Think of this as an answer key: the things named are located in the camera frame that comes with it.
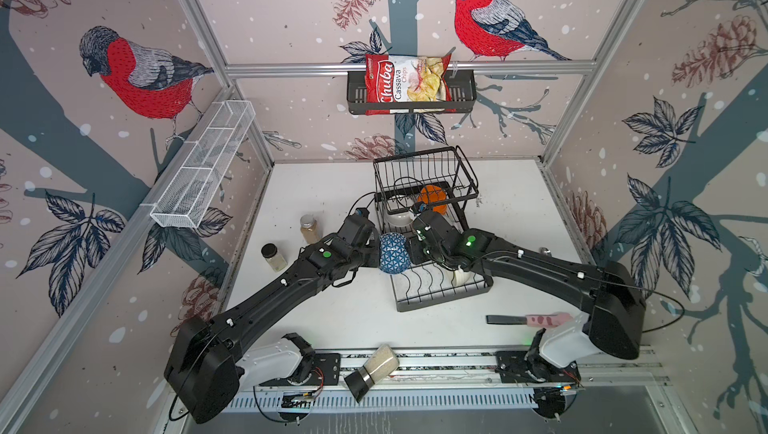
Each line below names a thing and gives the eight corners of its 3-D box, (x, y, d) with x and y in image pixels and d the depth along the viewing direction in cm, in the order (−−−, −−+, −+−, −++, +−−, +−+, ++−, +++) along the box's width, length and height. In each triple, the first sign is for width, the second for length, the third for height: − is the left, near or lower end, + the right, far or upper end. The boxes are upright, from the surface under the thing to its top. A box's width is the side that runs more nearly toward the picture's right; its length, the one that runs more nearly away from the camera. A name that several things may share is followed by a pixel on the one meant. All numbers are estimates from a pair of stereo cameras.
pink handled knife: (487, 326, 82) (489, 323, 80) (485, 315, 84) (487, 312, 82) (570, 326, 82) (575, 323, 80) (566, 315, 84) (570, 312, 82)
